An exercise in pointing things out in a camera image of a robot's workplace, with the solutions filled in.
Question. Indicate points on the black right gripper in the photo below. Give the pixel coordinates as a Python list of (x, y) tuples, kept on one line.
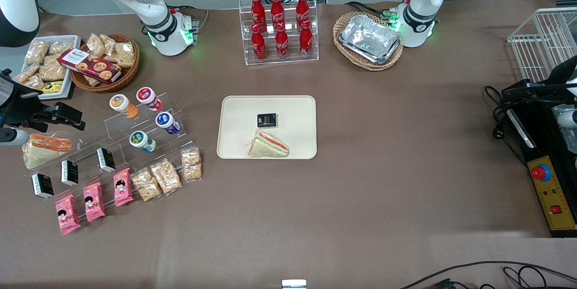
[(22, 109)]

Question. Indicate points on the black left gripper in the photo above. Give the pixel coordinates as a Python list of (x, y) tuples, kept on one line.
[(560, 89)]

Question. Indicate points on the green gum bottle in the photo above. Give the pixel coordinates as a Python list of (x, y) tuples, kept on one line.
[(140, 140)]

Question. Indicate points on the white rectangular tray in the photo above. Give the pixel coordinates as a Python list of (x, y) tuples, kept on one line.
[(72, 77)]

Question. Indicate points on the orange gum bottle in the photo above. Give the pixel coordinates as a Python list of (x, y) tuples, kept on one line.
[(121, 104)]

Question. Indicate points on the red gum bottle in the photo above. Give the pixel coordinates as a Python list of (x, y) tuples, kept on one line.
[(147, 97)]

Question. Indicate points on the blue gum bottle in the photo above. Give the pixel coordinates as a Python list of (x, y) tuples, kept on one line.
[(167, 122)]

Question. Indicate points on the aluminium foil tray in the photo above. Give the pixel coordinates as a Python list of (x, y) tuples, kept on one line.
[(369, 36), (383, 61)]

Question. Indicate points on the beige plastic tray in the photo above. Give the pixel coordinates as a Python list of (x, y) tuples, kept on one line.
[(297, 113)]

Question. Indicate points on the yellow snack packet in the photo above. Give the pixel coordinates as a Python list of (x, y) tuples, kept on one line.
[(53, 87)]

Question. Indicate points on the wrapped triangle sandwich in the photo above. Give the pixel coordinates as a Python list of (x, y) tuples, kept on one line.
[(45, 149), (266, 147)]

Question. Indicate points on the clear puffed snack bag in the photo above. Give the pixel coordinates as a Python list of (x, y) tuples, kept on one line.
[(52, 71), (92, 80), (34, 82), (95, 44), (36, 52), (26, 73), (122, 54), (108, 43), (61, 47)]

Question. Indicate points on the small black box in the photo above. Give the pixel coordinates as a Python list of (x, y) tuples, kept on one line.
[(70, 172), (43, 186), (106, 159)]

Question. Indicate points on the clear acrylic stepped stand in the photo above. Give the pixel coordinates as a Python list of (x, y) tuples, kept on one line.
[(117, 129)]

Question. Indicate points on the red cookie box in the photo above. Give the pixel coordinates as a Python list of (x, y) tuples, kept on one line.
[(90, 66)]

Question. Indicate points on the red emergency stop button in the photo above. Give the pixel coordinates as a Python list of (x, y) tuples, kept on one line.
[(541, 172)]

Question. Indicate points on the round dark wicker basket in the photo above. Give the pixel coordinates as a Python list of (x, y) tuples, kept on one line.
[(128, 75)]

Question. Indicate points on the pink snack pack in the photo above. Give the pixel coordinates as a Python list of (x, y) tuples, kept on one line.
[(67, 214), (123, 187), (94, 202)]

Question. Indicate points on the black yellow control box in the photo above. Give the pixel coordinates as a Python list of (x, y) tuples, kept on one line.
[(554, 199)]

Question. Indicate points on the clear cracker pack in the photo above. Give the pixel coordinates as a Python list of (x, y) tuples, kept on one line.
[(166, 176), (191, 164), (146, 185)]

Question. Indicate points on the oval light wicker basket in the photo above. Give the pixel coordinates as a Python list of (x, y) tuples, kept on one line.
[(342, 23)]

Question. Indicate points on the black square snack packet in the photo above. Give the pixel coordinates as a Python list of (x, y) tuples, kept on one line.
[(267, 120)]

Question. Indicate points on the red cola bottle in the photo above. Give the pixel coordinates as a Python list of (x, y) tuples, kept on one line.
[(306, 41), (258, 11), (258, 45), (302, 7), (277, 9), (282, 43)]

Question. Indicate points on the clear acrylic bottle rack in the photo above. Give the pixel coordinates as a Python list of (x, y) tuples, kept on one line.
[(315, 32)]

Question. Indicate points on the small white block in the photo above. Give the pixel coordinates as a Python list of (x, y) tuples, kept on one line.
[(294, 284)]

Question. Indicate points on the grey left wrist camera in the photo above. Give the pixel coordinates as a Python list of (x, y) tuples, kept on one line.
[(568, 117)]

